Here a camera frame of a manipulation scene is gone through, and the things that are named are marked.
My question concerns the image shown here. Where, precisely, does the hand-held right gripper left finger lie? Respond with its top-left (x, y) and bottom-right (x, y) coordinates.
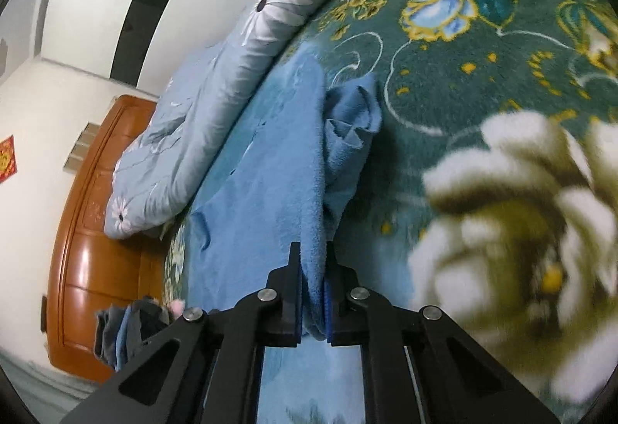
top-left (63, 241), bottom-right (304, 424)

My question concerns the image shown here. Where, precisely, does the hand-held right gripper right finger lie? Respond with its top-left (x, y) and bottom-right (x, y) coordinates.
top-left (324, 243), bottom-right (563, 424)

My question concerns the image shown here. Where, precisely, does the blue fleece top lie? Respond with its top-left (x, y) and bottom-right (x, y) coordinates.
top-left (186, 44), bottom-right (384, 342)

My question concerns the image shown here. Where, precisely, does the light blue garment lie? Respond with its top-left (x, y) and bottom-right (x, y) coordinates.
top-left (118, 305), bottom-right (146, 371)

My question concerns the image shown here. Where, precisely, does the orange wooden headboard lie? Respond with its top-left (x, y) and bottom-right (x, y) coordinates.
top-left (41, 94), bottom-right (194, 386)

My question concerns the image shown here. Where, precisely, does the grey-blue daisy print duvet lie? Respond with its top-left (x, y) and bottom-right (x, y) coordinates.
top-left (104, 0), bottom-right (426, 240)

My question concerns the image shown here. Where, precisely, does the green floral printed blanket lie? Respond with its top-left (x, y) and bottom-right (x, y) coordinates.
top-left (161, 0), bottom-right (618, 424)

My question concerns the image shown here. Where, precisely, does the grey-green curtain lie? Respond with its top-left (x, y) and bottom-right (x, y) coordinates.
top-left (0, 347), bottom-right (104, 410)

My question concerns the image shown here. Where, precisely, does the red wall decoration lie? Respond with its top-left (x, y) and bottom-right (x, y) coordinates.
top-left (0, 136), bottom-right (19, 186)

